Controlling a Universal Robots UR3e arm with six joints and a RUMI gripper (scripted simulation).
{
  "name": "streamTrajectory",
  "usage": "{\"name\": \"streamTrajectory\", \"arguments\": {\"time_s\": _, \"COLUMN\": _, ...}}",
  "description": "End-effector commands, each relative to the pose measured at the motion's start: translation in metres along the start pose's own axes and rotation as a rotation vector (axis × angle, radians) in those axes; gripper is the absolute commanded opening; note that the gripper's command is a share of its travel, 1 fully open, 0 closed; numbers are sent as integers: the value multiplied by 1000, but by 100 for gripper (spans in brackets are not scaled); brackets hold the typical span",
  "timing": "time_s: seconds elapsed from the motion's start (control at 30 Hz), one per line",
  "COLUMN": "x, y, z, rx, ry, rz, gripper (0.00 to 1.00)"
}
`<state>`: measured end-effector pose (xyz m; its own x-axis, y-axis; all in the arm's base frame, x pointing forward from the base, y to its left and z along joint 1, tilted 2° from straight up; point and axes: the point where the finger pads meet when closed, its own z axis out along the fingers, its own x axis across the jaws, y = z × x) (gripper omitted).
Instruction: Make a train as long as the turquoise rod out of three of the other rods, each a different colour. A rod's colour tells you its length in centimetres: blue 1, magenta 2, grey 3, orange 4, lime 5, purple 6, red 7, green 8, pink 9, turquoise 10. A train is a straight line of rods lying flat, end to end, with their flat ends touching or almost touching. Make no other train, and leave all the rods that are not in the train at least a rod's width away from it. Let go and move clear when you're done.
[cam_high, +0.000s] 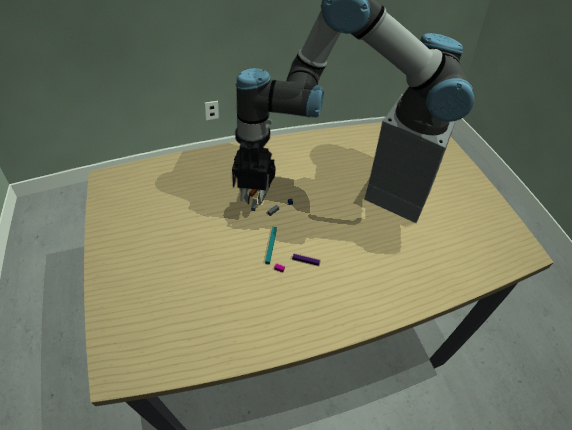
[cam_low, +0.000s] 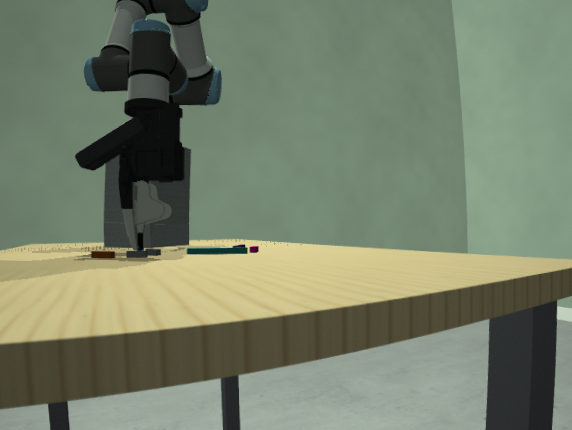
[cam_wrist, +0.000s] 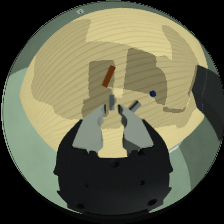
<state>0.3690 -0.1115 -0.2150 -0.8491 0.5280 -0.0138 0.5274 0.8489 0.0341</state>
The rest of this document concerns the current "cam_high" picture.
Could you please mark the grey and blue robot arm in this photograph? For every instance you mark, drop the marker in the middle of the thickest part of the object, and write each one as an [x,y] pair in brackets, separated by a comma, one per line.
[433,74]

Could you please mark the purple rod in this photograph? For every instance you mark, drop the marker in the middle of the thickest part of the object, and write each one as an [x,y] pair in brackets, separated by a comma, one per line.
[305,259]

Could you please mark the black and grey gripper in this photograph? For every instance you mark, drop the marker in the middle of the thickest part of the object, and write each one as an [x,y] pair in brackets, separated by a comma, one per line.
[244,163]

